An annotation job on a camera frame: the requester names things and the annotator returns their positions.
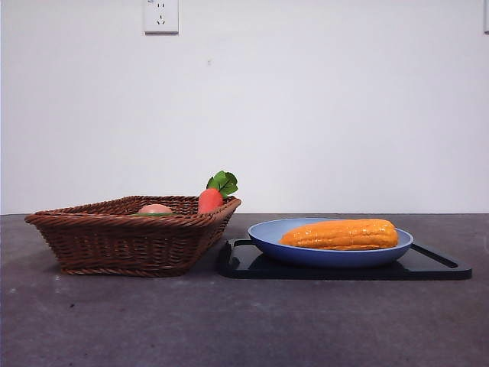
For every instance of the yellow corn cob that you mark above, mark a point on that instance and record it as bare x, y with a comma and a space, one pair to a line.
340, 234

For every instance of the blue round plate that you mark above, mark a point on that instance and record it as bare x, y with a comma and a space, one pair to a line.
328, 258

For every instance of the brown woven wicker basket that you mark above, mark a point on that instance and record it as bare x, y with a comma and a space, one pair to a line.
122, 244

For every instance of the black flat tray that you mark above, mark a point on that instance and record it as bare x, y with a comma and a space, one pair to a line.
344, 273

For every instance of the white wall socket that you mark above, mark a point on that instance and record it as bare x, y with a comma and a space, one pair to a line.
161, 17

